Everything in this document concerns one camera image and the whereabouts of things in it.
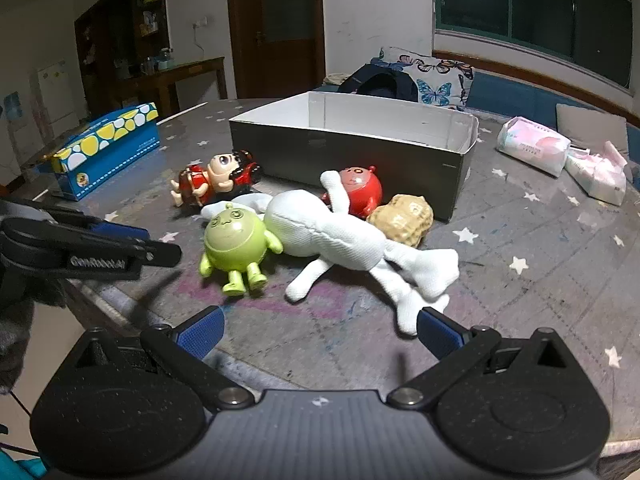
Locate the brown wooden door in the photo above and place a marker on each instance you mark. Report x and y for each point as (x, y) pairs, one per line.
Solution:
(250, 35)

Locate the green framed window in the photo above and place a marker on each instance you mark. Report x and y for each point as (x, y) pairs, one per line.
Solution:
(540, 0)

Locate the red and black doll toy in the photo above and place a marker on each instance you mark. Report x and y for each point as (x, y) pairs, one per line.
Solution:
(222, 167)

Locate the blue sofa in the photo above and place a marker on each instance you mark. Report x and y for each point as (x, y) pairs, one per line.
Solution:
(515, 97)

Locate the red round toy figure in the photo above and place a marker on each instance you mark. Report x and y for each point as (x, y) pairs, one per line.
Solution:
(362, 192)

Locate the tan peanut toy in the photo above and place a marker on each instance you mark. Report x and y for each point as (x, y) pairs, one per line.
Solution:
(400, 220)

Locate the teal container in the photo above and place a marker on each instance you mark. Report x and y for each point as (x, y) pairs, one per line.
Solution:
(166, 59)

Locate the blue dotted tissue box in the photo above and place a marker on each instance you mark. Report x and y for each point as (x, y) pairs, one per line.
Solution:
(115, 160)

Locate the grey star-printed tablecloth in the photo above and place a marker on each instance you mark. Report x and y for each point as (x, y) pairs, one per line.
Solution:
(525, 240)

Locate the person's left hand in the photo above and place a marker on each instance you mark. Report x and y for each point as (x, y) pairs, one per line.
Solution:
(15, 345)

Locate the grey cushion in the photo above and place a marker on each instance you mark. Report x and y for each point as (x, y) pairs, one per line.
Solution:
(592, 130)

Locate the green round toy figure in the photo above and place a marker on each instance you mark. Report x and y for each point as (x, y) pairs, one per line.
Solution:
(232, 237)

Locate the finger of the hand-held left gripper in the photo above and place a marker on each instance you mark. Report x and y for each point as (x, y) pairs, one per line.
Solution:
(120, 231)
(160, 255)

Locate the wooden desk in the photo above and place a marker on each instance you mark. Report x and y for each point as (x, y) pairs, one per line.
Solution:
(190, 67)

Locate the grey cardboard box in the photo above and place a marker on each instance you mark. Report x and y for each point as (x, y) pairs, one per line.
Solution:
(350, 170)

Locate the teal cloth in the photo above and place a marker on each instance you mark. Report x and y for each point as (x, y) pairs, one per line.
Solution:
(30, 467)

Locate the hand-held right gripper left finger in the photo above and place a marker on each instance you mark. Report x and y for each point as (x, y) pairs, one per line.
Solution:
(202, 332)

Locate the butterfly print pillow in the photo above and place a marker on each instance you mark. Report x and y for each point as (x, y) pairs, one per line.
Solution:
(440, 82)

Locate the light grey folded cloth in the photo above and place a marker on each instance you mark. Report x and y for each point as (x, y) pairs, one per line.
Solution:
(336, 79)

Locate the dark jacket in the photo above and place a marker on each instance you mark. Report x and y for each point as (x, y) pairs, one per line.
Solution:
(380, 82)

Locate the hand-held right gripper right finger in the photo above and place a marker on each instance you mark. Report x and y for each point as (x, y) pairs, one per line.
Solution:
(440, 335)

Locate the pink and white tissue pack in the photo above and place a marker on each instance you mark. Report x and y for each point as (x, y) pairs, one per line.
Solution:
(597, 175)
(532, 147)

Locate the dark wooden cabinet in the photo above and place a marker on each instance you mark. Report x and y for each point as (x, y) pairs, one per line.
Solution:
(107, 25)

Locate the white wall outlet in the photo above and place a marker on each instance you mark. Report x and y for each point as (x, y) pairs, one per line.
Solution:
(200, 22)

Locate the white plush toy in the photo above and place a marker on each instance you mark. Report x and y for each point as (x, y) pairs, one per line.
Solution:
(310, 232)

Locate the white refrigerator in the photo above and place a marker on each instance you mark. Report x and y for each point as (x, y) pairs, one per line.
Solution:
(52, 95)

